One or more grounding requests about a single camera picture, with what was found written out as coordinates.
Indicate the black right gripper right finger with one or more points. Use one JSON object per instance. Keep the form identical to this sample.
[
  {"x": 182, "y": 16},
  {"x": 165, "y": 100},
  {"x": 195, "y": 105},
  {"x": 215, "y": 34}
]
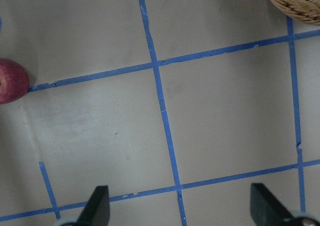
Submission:
[{"x": 266, "y": 209}]

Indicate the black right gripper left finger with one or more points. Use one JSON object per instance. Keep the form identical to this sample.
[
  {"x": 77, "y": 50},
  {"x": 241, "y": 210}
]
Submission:
[{"x": 97, "y": 210}]

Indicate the red apple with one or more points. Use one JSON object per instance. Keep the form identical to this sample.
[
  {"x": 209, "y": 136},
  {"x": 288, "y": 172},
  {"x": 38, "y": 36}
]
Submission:
[{"x": 14, "y": 81}]

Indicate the woven wicker basket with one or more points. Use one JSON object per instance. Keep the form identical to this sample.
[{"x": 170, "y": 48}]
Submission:
[{"x": 304, "y": 11}]

